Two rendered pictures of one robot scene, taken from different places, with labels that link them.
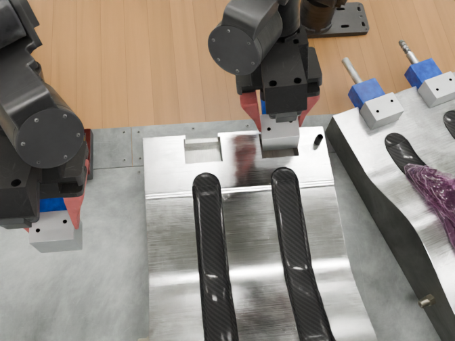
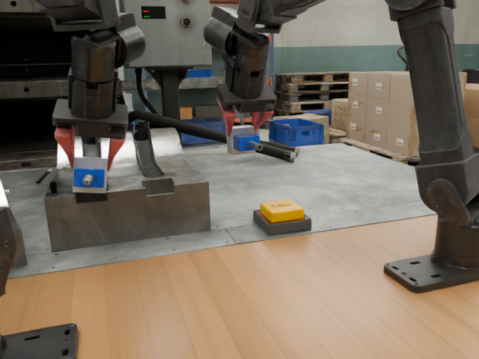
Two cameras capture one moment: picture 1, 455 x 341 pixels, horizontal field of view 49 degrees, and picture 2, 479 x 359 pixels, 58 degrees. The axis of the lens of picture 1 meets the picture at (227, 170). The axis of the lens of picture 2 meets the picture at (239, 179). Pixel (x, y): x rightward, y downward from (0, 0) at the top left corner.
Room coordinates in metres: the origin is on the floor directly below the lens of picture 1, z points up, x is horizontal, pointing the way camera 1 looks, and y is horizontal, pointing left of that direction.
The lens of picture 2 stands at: (1.02, 0.12, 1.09)
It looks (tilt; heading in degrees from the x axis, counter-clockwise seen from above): 15 degrees down; 176
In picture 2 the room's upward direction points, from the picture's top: 1 degrees counter-clockwise
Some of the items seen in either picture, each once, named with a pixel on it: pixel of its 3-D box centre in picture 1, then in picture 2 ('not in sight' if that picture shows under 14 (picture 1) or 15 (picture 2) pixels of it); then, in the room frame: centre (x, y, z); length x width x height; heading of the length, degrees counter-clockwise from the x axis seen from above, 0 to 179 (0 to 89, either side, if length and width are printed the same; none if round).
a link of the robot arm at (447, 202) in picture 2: not in sight; (457, 196); (0.50, 0.46, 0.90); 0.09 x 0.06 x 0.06; 134
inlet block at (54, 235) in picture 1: (57, 194); (248, 142); (0.20, 0.20, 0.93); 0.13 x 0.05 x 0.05; 13
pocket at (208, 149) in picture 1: (202, 153); (159, 193); (0.31, 0.04, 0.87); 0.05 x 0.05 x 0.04; 13
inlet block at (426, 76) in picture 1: (420, 71); not in sight; (0.52, -0.29, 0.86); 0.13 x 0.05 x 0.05; 30
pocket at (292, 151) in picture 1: (276, 148); (92, 200); (0.34, -0.07, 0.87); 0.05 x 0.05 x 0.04; 13
